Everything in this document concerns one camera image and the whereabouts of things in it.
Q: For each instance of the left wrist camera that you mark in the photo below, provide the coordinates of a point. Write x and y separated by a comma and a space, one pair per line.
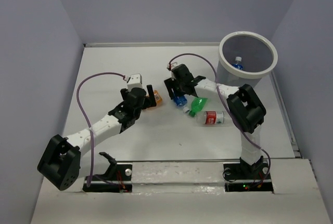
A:
134, 81

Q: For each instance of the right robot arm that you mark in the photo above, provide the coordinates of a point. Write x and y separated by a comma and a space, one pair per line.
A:
244, 108

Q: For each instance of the orange juice bottle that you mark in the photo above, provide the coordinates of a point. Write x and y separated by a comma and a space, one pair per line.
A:
158, 98

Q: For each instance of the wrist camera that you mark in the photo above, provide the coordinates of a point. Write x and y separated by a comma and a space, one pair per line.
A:
134, 81
172, 66

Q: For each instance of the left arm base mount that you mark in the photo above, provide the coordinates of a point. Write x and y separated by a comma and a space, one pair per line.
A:
116, 179

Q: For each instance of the red-label clear bottle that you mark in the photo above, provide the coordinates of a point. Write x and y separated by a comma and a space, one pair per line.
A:
213, 118

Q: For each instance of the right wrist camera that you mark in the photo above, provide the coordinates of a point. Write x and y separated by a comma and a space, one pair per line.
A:
172, 66

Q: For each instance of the green plastic bottle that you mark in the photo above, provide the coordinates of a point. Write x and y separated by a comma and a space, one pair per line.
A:
197, 105

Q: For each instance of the large blue-label clear bottle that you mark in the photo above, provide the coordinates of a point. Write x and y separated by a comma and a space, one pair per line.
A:
238, 63

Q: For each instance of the grey bin with white rim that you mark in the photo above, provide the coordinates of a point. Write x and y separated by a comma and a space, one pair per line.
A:
259, 58

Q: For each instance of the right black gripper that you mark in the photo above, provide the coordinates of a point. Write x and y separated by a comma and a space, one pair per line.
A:
170, 84

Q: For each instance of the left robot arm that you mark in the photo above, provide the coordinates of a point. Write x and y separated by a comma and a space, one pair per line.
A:
62, 160

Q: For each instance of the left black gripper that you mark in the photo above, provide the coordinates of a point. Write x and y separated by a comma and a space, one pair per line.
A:
148, 102

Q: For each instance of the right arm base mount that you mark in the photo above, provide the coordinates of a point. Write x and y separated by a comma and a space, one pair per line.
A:
237, 181

